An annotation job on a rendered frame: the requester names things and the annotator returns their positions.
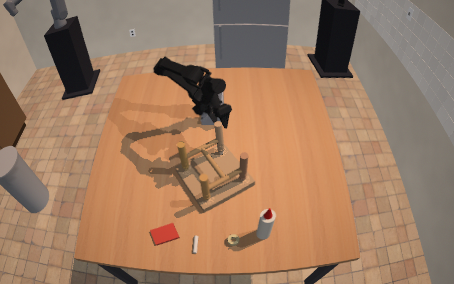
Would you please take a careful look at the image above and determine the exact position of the red flat rectangular pad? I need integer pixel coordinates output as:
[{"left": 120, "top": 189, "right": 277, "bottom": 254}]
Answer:
[{"left": 150, "top": 223, "right": 180, "bottom": 246}]

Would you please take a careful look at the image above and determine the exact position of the white cylinder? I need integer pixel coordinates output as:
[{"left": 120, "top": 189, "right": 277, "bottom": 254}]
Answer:
[{"left": 193, "top": 236, "right": 198, "bottom": 253}]

